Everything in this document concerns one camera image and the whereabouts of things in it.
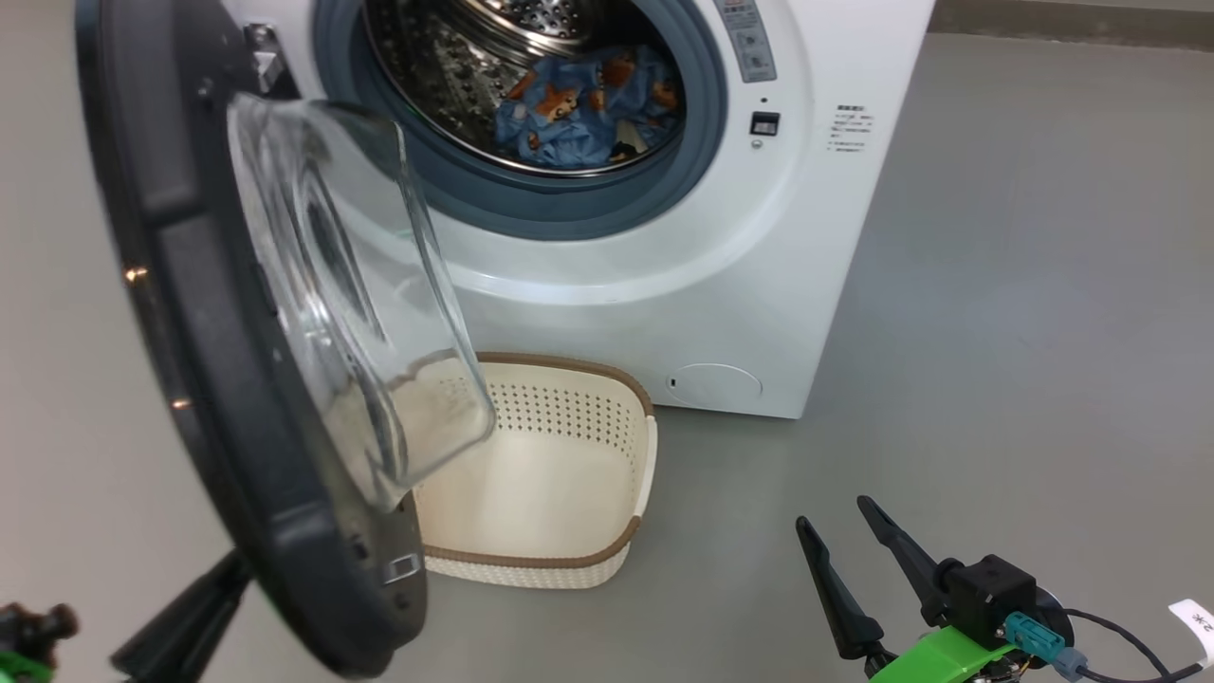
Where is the round white filter cover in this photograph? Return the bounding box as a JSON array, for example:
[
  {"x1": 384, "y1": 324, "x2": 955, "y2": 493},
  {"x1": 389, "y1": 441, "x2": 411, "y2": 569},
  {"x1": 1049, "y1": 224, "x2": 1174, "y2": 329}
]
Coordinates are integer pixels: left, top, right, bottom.
[{"x1": 664, "y1": 363, "x2": 764, "y2": 404}]

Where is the black round glass washer door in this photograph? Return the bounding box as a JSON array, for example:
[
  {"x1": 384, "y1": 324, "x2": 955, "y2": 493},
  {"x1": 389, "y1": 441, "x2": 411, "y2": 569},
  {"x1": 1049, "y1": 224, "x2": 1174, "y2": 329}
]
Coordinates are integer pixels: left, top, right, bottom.
[{"x1": 76, "y1": 0, "x2": 499, "y2": 680}]

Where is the grey instruction sticker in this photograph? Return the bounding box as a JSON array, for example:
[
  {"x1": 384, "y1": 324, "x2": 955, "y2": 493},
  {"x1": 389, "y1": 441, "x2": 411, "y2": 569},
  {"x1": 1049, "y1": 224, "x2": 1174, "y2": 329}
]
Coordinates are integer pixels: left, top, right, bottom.
[{"x1": 713, "y1": 0, "x2": 779, "y2": 84}]

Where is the white cable tag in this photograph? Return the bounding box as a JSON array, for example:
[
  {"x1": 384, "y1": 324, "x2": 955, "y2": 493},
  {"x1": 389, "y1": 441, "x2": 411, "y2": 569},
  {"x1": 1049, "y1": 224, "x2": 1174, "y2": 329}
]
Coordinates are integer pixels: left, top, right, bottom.
[{"x1": 1168, "y1": 598, "x2": 1214, "y2": 667}]

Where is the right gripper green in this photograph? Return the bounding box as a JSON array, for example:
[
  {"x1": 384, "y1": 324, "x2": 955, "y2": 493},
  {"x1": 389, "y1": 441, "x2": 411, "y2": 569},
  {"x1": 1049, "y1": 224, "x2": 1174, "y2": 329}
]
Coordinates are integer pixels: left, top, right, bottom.
[{"x1": 795, "y1": 495, "x2": 1025, "y2": 683}]

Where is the small printed warning label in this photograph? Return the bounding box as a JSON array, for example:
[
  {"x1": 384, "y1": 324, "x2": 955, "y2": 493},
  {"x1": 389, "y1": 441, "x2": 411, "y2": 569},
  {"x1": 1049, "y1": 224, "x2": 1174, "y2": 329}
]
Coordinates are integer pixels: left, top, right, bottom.
[{"x1": 830, "y1": 102, "x2": 874, "y2": 155}]

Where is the teal right cable connector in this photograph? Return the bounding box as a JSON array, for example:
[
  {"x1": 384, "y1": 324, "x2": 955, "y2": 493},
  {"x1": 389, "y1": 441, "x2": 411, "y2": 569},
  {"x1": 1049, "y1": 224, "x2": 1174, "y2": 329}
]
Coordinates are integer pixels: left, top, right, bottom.
[{"x1": 1003, "y1": 612, "x2": 1065, "y2": 662}]

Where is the cream perforated laundry basket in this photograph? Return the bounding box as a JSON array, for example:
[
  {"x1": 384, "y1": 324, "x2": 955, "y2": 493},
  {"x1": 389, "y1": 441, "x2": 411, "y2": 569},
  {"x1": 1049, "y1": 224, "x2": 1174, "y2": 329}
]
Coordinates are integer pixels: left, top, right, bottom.
[{"x1": 413, "y1": 353, "x2": 658, "y2": 591}]

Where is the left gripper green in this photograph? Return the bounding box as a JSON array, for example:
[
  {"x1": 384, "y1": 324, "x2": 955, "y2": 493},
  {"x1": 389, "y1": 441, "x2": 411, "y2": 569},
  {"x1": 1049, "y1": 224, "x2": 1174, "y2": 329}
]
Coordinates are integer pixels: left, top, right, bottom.
[{"x1": 0, "y1": 548, "x2": 255, "y2": 683}]

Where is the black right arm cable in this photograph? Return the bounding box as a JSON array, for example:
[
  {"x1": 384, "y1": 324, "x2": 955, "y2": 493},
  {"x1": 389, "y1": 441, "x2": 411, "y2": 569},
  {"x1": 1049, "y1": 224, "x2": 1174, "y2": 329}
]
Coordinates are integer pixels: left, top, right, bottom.
[{"x1": 1051, "y1": 607, "x2": 1214, "y2": 683}]

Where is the white front-load washing machine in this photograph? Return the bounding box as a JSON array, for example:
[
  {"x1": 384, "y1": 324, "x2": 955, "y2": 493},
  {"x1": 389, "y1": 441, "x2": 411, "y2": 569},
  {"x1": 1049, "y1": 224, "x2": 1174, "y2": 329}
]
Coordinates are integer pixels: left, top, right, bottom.
[{"x1": 218, "y1": 0, "x2": 938, "y2": 420}]

